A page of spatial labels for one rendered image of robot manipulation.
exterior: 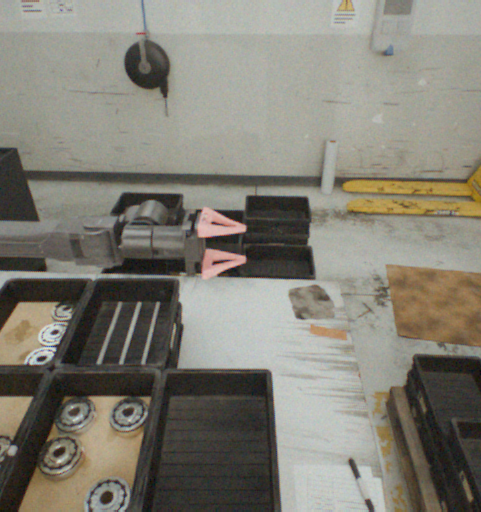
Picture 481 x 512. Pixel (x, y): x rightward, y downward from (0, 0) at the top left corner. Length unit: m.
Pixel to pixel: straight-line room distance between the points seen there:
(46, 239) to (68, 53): 3.56
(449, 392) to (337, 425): 0.88
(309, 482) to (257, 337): 0.54
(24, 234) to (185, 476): 0.69
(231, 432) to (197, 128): 3.28
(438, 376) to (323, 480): 1.07
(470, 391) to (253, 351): 1.07
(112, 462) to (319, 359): 0.75
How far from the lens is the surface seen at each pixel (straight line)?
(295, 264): 2.51
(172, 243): 0.71
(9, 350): 1.57
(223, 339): 1.60
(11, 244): 0.81
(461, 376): 2.28
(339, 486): 1.31
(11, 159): 2.93
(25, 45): 4.41
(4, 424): 1.38
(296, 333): 1.63
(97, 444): 1.25
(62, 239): 0.76
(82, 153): 4.52
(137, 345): 1.44
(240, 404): 1.26
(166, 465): 1.18
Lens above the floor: 1.85
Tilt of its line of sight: 36 degrees down
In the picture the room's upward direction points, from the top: straight up
